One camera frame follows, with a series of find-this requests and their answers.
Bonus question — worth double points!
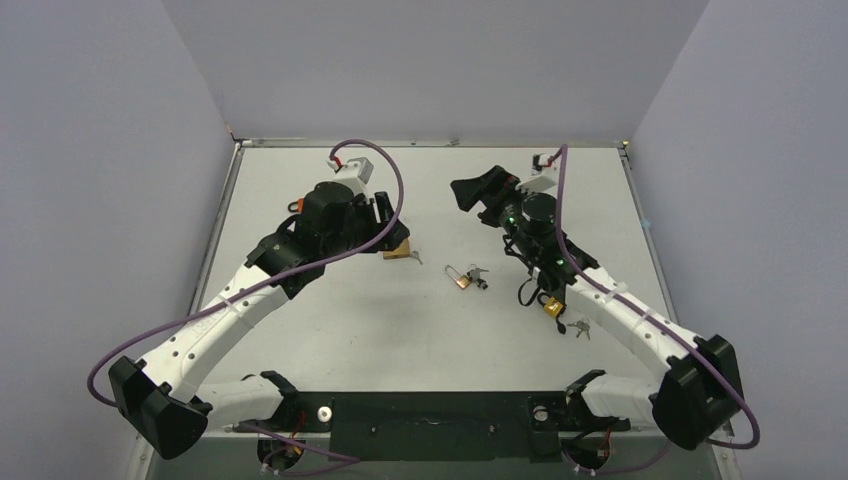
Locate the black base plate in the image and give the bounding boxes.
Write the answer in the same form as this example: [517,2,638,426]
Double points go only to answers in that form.
[256,391,631,463]

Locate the orange padlock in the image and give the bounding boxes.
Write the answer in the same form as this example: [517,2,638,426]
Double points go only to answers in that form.
[286,197,305,214]

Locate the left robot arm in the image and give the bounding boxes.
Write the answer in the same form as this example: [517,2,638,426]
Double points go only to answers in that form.
[108,181,410,460]

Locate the small brass padlock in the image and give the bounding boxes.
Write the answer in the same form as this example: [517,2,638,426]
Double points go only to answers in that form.
[444,264,472,290]

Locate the large brass padlock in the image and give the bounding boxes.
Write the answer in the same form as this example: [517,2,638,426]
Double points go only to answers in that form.
[383,239,411,260]

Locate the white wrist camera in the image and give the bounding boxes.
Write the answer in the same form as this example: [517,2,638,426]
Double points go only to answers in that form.
[332,157,374,197]
[516,150,562,193]

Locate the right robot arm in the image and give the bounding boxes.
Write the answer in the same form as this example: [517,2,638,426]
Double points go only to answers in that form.
[450,166,744,450]

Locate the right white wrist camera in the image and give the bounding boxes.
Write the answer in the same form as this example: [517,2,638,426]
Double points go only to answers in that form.
[516,150,562,193]

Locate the small padlock key charm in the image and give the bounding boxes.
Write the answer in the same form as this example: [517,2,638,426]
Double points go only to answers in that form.
[466,264,488,290]

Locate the yellow padlock keys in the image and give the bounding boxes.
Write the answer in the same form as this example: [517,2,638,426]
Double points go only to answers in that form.
[556,320,591,340]

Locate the yellow padlock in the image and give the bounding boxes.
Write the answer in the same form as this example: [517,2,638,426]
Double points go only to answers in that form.
[543,297,565,319]

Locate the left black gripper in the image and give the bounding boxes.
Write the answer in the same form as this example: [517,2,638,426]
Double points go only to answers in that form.
[323,192,408,261]

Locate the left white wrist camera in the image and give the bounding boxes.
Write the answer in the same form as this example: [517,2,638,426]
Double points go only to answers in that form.
[332,157,374,197]

